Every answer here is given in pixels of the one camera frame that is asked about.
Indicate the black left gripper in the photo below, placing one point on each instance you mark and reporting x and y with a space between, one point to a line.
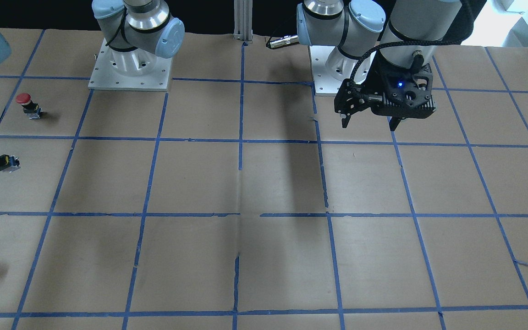
380 79

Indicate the yellow push button switch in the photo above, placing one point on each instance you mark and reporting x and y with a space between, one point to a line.
9 163

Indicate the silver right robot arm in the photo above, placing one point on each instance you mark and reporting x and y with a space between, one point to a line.
140 38

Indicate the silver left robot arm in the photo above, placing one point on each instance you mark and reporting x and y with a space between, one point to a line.
366 59

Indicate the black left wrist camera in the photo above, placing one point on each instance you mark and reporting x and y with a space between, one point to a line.
408 95

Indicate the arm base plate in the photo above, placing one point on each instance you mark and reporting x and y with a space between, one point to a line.
137 70
329 68

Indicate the red push button switch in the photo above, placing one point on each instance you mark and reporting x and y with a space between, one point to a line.
30 108

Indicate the aluminium frame post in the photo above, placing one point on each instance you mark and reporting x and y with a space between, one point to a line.
243 11

